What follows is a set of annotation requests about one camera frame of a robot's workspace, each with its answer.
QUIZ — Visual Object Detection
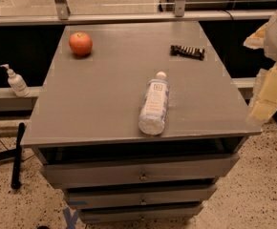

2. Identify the red apple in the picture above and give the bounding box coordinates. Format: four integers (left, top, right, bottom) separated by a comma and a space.
69, 31, 93, 56

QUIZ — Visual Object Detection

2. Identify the bottom grey drawer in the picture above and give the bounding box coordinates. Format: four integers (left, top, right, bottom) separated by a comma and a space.
79, 202, 202, 223

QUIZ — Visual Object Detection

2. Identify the white pump dispenser bottle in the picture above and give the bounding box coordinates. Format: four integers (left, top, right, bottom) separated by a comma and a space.
1, 64, 30, 97

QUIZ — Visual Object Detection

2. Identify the blue clear plastic bottle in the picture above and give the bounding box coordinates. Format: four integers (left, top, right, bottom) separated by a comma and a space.
138, 72, 170, 135

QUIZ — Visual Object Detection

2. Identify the metal window rail frame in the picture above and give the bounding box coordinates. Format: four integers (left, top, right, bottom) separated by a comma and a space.
0, 0, 277, 26

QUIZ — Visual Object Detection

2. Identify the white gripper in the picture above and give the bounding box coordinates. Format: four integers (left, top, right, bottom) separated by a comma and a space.
244, 11, 277, 124

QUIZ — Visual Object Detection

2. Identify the middle grey drawer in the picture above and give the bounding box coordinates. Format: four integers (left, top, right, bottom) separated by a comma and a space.
64, 184, 217, 209

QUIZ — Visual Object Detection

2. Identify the grey drawer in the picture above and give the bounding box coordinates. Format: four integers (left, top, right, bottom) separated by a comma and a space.
41, 153, 240, 189
64, 184, 217, 209
79, 202, 202, 223

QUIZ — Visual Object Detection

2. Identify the grey drawer cabinet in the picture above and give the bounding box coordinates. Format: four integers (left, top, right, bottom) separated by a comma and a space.
20, 21, 263, 225

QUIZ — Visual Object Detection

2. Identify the black floor stand leg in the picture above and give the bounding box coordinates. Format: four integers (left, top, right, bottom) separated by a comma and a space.
11, 123, 25, 189

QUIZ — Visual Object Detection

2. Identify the top grey drawer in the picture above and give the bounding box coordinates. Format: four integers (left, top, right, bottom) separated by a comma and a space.
41, 153, 240, 189

